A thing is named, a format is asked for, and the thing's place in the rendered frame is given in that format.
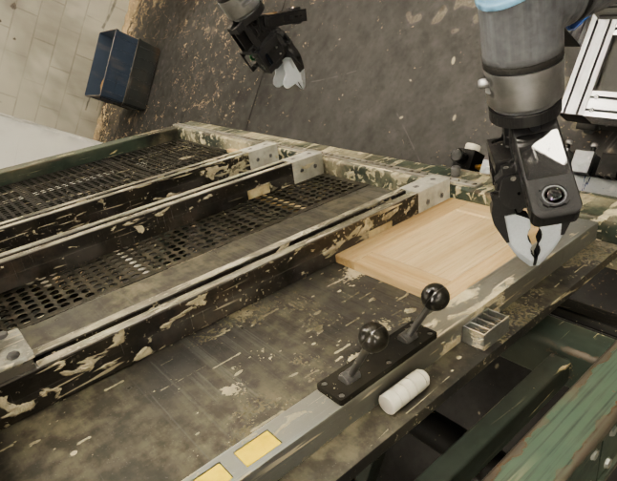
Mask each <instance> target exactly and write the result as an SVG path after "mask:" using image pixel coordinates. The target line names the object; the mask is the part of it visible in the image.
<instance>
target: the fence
mask: <svg viewBox="0 0 617 481"><path fill-rule="evenodd" d="M597 229H598V221H593V220H585V219H580V218H578V219H577V220H575V221H573V222H570V224H569V226H568V227H567V229H566V231H565V233H564V235H562V237H561V239H560V240H559V242H558V244H557V245H556V247H555V248H554V249H553V251H552V252H551V253H550V254H549V255H548V256H547V258H546V259H545V260H544V261H543V262H542V263H541V264H540V265H533V266H529V265H528V264H526V263H525V262H523V261H522V260H521V259H520V258H519V257H518V256H516V257H514V258H513V259H511V260H510V261H508V262H506V263H505V264H503V265H502V266H500V267H499V268H497V269H496V270H494V271H493V272H491V273H490V274H488V275H487V276H485V277H484V278H483V279H481V280H480V281H478V282H476V283H475V284H473V285H472V286H470V287H469V288H467V289H466V290H464V291H463V292H461V293H460V294H458V295H457V296H455V297H454V298H453V299H452V300H450V301H449V303H448V305H447V306H446V307H445V308H444V309H442V310H440V311H433V312H432V313H430V314H429V315H427V317H426V318H425V319H424V321H423V322H422V324H421V325H424V326H426V327H428V328H430V329H432V330H433V331H435V332H436V336H437V338H436V339H435V340H433V341H432V342H430V343H429V344H428V345H426V346H424V347H423V348H422V349H420V350H419V351H418V352H417V353H416V354H414V355H413V356H412V357H410V358H409V359H407V360H406V361H405V362H403V363H402V364H400V365H399V366H397V367H396V368H395V369H393V370H392V371H390V372H389V373H388V374H386V375H385V376H383V377H382V378H381V379H379V380H378V381H377V382H375V383H374V384H372V385H371V386H370V387H368V388H366V389H365V390H364V391H362V392H361V393H359V394H358V395H357V396H355V397H354V398H353V399H351V400H350V401H348V402H347V403H346V404H345V405H344V406H339V405H338V404H336V403H335V402H333V401H332V400H331V399H330V398H329V397H327V396H326V395H324V394H323V393H322V392H320V391H319V390H318V389H316V390H315V391H313V392H312V393H311V394H310V395H308V396H307V397H306V398H304V399H303V400H301V401H300V402H298V403H297V404H295V405H294V406H292V407H291V408H289V409H287V410H286V411H284V412H283V413H281V414H280V415H278V416H277V417H275V418H274V419H272V420H271V421H269V422H268V423H266V424H265V425H263V426H262V427H260V428H259V429H257V430H255V431H254V432H252V433H251V434H249V435H248V436H247V437H246V438H245V439H243V440H242V441H240V442H239V443H237V444H236V445H234V446H233V447H231V448H230V449H228V450H226V451H225V452H223V453H222V454H220V455H219V456H217V457H216V458H214V459H213V460H211V461H210V462H208V463H207V464H205V465H204V466H202V467H201V468H199V469H198V470H196V471H194V472H193V473H191V474H190V475H189V476H187V477H186V478H184V479H183V480H181V481H194V480H195V479H197V478H198V477H200V476H201V475H203V474H204V473H206V472H207V471H209V470H210V469H212V468H213V467H215V466H216V465H218V464H221V465H222V466H223V468H224V469H225V470H226V471H227V472H228V473H229V474H230V475H231V476H232V477H233V478H232V479H230V480H229V481H278V480H279V479H280V478H282V477H283V476H284V475H286V474H287V473H288V472H290V471H291V470H292V469H294V468H295V467H296V466H298V465H299V464H300V463H302V462H303V461H304V460H306V459H307V458H308V457H310V456H311V455H312V454H314V453H315V452H316V451H318V450H319V449H320V448H322V447H323V446H324V445H326V444H327V442H329V441H330V440H331V439H333V438H334V437H335V436H337V435H338V434H339V433H341V432H342V431H343V430H345V429H346V428H348V427H349V426H350V425H351V424H353V423H354V422H355V421H357V420H358V419H359V418H361V417H362V416H363V415H365V414H366V413H367V412H369V411H370V410H371V409H373V408H374V407H376V406H377V405H378V404H379V402H378V399H379V396H380V395H381V394H382V393H384V392H385V391H386V390H388V389H389V388H390V387H392V386H393V385H395V384H396V383H397V382H399V381H400V380H402V379H403V378H404V377H406V376H407V375H408V374H410V373H411V372H412V371H415V370H416V369H422V370H424V369H425V368H426V367H428V366H429V365H431V364H432V363H433V362H435V361H436V360H437V359H439V358H440V357H441V356H442V355H444V354H445V353H446V352H448V351H449V350H450V349H452V348H453V347H454V346H456V345H457V344H459V343H460V342H461V341H462V327H463V326H464V325H465V324H467V323H468V322H470V321H471V320H472V319H474V318H475V317H476V316H477V315H478V314H479V313H481V312H482V311H484V310H485V309H486V308H489V309H492V310H494V311H497V312H499V313H500V312H501V311H502V310H503V309H504V308H505V307H507V306H508V305H509V304H511V303H512V302H514V301H515V300H516V299H518V298H519V297H520V296H522V295H523V294H524V293H526V292H527V291H528V290H530V289H531V288H532V287H533V286H535V285H536V284H537V283H539V282H540V281H542V280H543V279H544V278H546V277H547V276H548V275H550V274H551V273H552V272H554V271H555V270H556V269H558V268H559V267H560V266H561V265H563V264H564V263H565V262H567V261H568V260H570V259H571V258H572V257H574V256H575V255H576V254H578V253H579V252H580V251H582V250H583V249H584V248H586V247H587V246H588V245H590V244H591V243H592V242H593V241H595V240H596V237H597ZM266 431H268V432H269V433H271V434H272V435H273V436H274V437H275V438H276V439H277V440H278V441H280V442H281V444H280V445H279V446H277V447H276V448H274V449H273V450H271V451H270V452H268V453H267V454H266V455H264V456H263V457H261V458H260V459H259V460H257V461H256V462H254V463H253V464H252V465H250V466H249V467H247V466H246V465H245V464H244V463H243V462H242V461H241V460H240V459H239V458H238V457H237V456H236V455H235V454H234V453H235V452H236V451H237V450H239V449H241V448H242V447H244V446H245V445H247V444H248V443H250V442H251V441H252V440H254V439H255V438H257V437H258V436H260V435H261V434H263V433H264V432H266Z"/></svg>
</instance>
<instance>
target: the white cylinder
mask: <svg viewBox="0 0 617 481"><path fill-rule="evenodd" d="M429 384H430V377H429V375H428V374H427V373H426V372H425V371H424V370H422V369H416V370H415V371H412V372H411V373H410V374H408V375H407V376H406V377H404V378H403V379H402V380H400V381H399V382H397V383H396V384H395V385H393V386H392V387H390V388H389V389H388V390H386V391H385V392H384V393H382V394H381V395H380V396H379V399H378V402H379V405H380V406H381V408H382V409H383V410H384V411H385V412H386V413H388V414H391V415H393V414H395V413H396V412H397V411H399V410H400V409H401V408H403V407H404V406H405V405H407V404H408V403H409V402H410V401H412V400H413V399H414V398H415V397H416V396H417V395H418V394H419V393H421V392H422V391H423V390H424V389H426V387H427V386H428V385H429Z"/></svg>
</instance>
